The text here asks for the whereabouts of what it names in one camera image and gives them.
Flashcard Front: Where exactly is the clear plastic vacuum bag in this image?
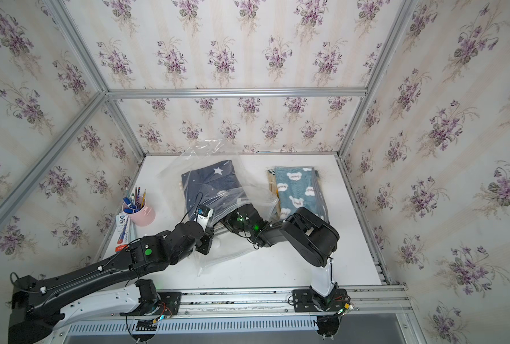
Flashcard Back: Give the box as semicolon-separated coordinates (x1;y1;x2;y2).
156;139;278;275

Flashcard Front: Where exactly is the beige floral fleece blanket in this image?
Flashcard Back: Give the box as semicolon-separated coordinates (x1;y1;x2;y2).
266;168;320;212

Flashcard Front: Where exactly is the blue bear pattern blanket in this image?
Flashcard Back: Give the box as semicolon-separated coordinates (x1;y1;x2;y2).
274;166;329;222

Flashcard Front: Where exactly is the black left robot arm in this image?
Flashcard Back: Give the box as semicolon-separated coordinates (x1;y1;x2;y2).
8;221;204;343

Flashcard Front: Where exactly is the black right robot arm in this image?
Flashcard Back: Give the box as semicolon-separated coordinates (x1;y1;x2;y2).
221;204;340;309

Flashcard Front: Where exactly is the navy star pattern blanket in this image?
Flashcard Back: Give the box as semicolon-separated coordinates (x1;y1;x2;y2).
181;160;249;223

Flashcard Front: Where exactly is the pink pen cup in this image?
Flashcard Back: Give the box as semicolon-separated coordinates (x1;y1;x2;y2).
122;204;156;226

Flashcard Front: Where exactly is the white toothpaste box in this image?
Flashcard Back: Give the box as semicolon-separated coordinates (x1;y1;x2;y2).
115;213;135;252

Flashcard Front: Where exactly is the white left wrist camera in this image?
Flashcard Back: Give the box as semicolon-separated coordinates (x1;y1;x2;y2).
195;205;214;230

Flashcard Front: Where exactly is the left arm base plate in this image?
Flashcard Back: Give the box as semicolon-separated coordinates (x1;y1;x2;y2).
120;292;183;317

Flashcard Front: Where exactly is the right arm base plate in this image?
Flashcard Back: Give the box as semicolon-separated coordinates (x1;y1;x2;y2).
288;288;351;312

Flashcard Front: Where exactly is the aluminium mounting rail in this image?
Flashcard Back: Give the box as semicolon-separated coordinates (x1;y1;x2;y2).
54;284;415;321

